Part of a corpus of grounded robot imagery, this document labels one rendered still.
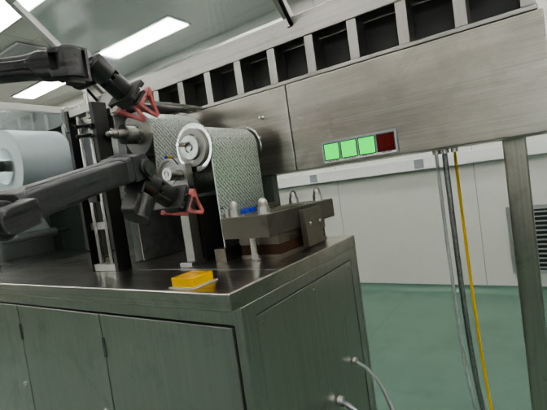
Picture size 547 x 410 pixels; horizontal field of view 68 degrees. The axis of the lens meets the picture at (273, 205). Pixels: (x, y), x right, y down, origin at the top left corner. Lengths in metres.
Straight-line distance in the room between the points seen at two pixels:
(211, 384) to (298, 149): 0.80
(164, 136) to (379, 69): 0.72
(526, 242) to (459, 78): 0.52
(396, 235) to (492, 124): 2.64
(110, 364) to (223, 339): 0.46
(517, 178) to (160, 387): 1.15
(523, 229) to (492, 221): 2.21
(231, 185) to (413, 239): 2.67
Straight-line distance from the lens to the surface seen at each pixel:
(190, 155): 1.25
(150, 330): 1.11
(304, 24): 1.46
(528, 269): 1.44
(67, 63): 1.08
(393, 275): 3.89
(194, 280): 0.95
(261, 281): 0.93
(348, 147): 1.33
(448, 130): 1.25
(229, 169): 1.27
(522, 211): 1.40
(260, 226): 1.08
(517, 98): 1.24
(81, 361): 1.43
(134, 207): 0.97
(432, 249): 3.73
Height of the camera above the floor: 1.11
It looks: 3 degrees down
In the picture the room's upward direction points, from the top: 8 degrees counter-clockwise
